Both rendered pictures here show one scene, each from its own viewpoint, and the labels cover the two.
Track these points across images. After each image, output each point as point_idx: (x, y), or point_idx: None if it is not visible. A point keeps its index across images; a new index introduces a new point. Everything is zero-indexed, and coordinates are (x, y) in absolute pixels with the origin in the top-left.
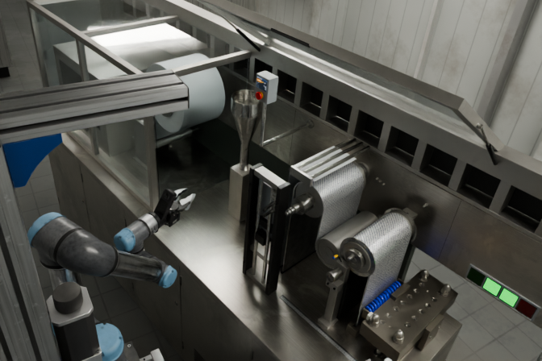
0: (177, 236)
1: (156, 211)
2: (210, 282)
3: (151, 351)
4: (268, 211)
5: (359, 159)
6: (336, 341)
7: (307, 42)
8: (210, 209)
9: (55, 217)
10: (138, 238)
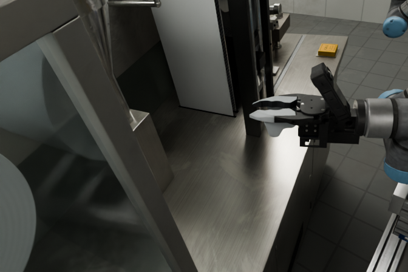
0: (245, 236)
1: (347, 108)
2: (297, 155)
3: (404, 198)
4: None
5: None
6: (285, 62)
7: None
8: None
9: None
10: None
